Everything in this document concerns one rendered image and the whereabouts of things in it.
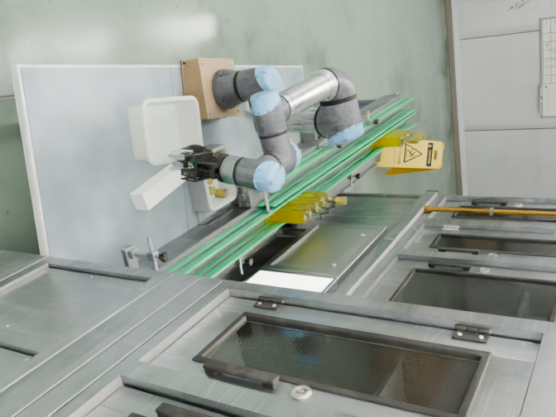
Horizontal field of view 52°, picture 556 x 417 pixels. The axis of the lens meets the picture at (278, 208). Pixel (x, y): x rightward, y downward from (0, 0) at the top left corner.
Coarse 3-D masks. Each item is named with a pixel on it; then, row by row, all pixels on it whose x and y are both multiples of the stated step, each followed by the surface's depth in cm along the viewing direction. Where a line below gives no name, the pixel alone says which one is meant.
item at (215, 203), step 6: (216, 150) 217; (222, 150) 224; (228, 150) 224; (204, 180) 213; (216, 180) 229; (216, 186) 230; (222, 186) 230; (228, 186) 229; (228, 192) 230; (234, 192) 229; (210, 198) 216; (216, 198) 228; (222, 198) 228; (228, 198) 227; (234, 198) 228; (210, 204) 216; (216, 204) 221; (222, 204) 222
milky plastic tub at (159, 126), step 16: (192, 96) 163; (128, 112) 151; (144, 112) 147; (160, 112) 162; (176, 112) 167; (192, 112) 165; (144, 128) 148; (160, 128) 162; (176, 128) 168; (192, 128) 166; (144, 144) 150; (160, 144) 162; (176, 144) 168; (192, 144) 168; (144, 160) 153; (160, 160) 153; (176, 160) 158
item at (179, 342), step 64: (128, 320) 122; (192, 320) 119; (256, 320) 117; (320, 320) 113; (384, 320) 109; (448, 320) 102; (512, 320) 99; (64, 384) 103; (128, 384) 102; (192, 384) 96; (256, 384) 97; (320, 384) 93; (384, 384) 92; (448, 384) 89; (512, 384) 86
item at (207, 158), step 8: (184, 152) 148; (192, 152) 149; (200, 152) 149; (208, 152) 150; (192, 160) 148; (200, 160) 147; (208, 160) 150; (184, 168) 150; (192, 168) 149; (200, 168) 147; (208, 168) 147; (216, 168) 144; (192, 176) 148; (200, 176) 149; (208, 176) 147; (216, 176) 144
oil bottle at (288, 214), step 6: (282, 210) 234; (288, 210) 232; (294, 210) 231; (300, 210) 230; (306, 210) 229; (270, 216) 238; (276, 216) 236; (282, 216) 234; (288, 216) 233; (294, 216) 231; (300, 216) 230; (306, 216) 229; (276, 222) 237; (282, 222) 235; (288, 222) 234; (294, 222) 232; (300, 222) 231; (306, 222) 230
